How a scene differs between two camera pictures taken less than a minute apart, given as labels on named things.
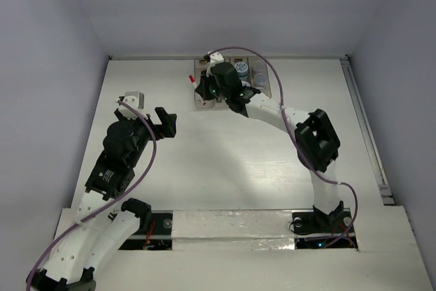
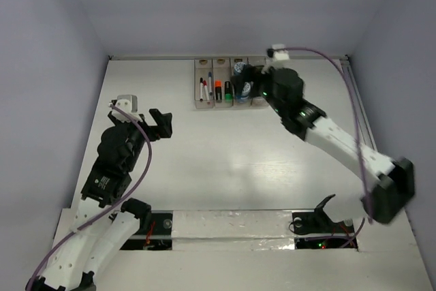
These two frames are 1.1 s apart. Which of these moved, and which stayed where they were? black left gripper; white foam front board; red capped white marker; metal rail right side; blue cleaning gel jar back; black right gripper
Moved: black right gripper; red capped white marker
Stayed: metal rail right side; white foam front board; blue cleaning gel jar back; black left gripper
